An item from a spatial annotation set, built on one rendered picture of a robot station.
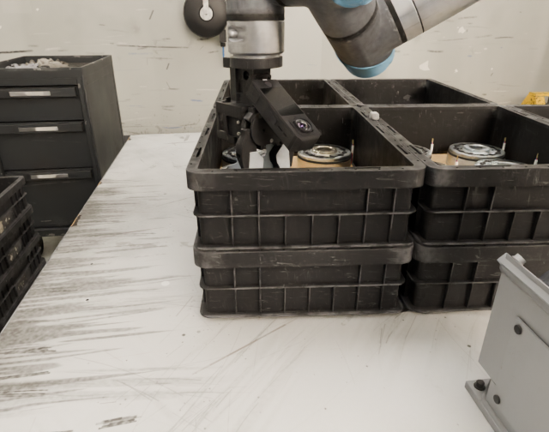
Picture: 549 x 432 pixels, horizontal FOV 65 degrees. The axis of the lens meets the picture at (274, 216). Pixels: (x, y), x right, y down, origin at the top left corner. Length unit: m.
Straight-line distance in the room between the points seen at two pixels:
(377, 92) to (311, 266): 0.83
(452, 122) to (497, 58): 3.86
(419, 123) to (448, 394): 0.57
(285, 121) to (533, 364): 0.37
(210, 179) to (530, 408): 0.40
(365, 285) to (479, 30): 4.19
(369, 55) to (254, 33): 0.16
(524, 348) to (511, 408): 0.07
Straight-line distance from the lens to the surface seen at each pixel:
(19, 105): 2.18
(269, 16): 0.58
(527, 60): 5.01
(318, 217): 0.56
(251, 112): 0.59
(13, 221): 1.63
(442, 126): 0.98
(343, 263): 0.59
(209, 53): 4.03
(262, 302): 0.63
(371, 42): 0.61
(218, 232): 0.57
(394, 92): 1.36
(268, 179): 0.52
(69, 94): 2.08
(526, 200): 0.65
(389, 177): 0.55
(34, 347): 0.68
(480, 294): 0.70
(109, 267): 0.81
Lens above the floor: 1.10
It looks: 25 degrees down
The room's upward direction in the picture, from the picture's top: straight up
